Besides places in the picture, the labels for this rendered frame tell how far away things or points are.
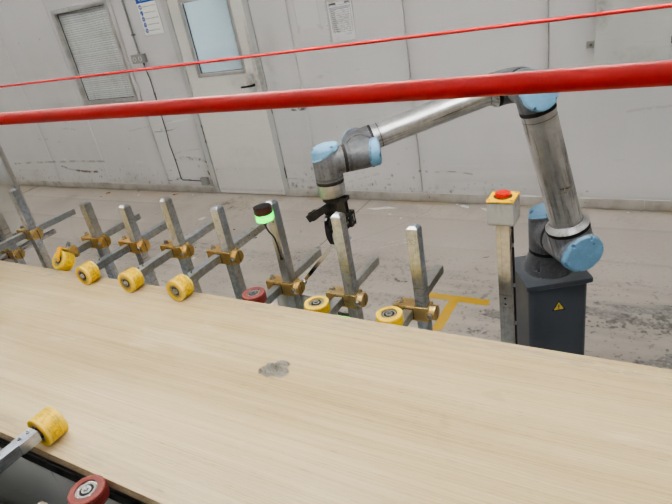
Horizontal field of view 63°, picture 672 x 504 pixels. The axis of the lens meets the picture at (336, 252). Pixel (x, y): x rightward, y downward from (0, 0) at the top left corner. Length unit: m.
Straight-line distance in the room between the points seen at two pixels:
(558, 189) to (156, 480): 1.49
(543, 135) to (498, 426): 1.00
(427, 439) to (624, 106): 3.24
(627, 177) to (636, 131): 0.32
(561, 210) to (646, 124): 2.21
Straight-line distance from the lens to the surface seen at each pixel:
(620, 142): 4.22
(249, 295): 1.86
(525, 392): 1.33
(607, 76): 0.20
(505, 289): 1.59
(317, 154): 1.71
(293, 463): 1.24
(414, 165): 4.62
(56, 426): 1.54
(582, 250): 2.09
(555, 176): 1.97
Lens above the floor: 1.79
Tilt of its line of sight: 26 degrees down
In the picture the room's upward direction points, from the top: 11 degrees counter-clockwise
